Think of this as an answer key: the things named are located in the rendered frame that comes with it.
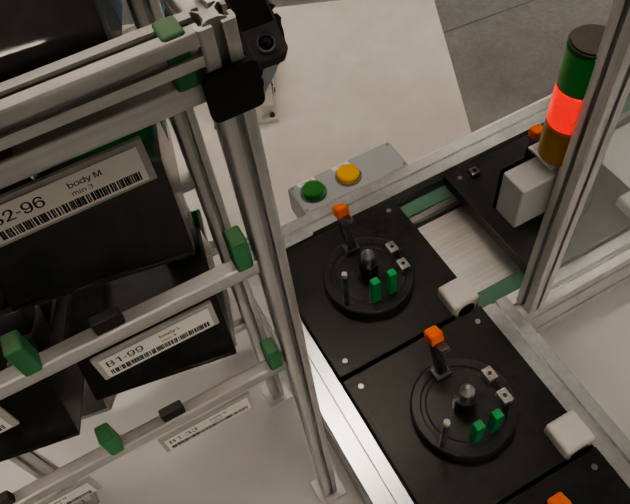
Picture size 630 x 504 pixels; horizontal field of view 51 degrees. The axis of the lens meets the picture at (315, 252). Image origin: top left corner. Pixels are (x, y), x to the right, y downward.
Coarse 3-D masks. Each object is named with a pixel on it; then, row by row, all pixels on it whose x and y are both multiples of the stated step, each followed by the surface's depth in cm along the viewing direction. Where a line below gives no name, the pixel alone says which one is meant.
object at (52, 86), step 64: (128, 0) 46; (64, 64) 29; (128, 64) 29; (192, 64) 30; (0, 128) 29; (192, 128) 56; (256, 128) 35; (256, 192) 40; (256, 256) 45; (256, 320) 84; (320, 448) 80
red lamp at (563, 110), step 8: (552, 96) 69; (560, 96) 68; (568, 96) 67; (552, 104) 70; (560, 104) 68; (568, 104) 67; (576, 104) 67; (552, 112) 70; (560, 112) 69; (568, 112) 68; (576, 112) 68; (552, 120) 71; (560, 120) 70; (568, 120) 69; (560, 128) 70; (568, 128) 70
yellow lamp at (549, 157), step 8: (544, 128) 73; (552, 128) 71; (544, 136) 73; (552, 136) 72; (560, 136) 71; (568, 136) 71; (544, 144) 74; (552, 144) 73; (560, 144) 72; (568, 144) 72; (544, 152) 74; (552, 152) 73; (560, 152) 73; (544, 160) 75; (552, 160) 74; (560, 160) 74
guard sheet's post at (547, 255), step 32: (608, 32) 59; (608, 64) 62; (608, 96) 63; (576, 128) 69; (608, 128) 67; (576, 160) 72; (576, 192) 75; (544, 224) 83; (576, 224) 82; (544, 256) 86; (544, 288) 94
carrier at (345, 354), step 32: (352, 224) 109; (384, 224) 108; (288, 256) 106; (320, 256) 106; (352, 256) 103; (384, 256) 102; (416, 256) 104; (320, 288) 102; (352, 288) 99; (384, 288) 99; (416, 288) 101; (448, 288) 98; (320, 320) 99; (352, 320) 99; (384, 320) 98; (416, 320) 98; (448, 320) 98; (352, 352) 96; (384, 352) 95
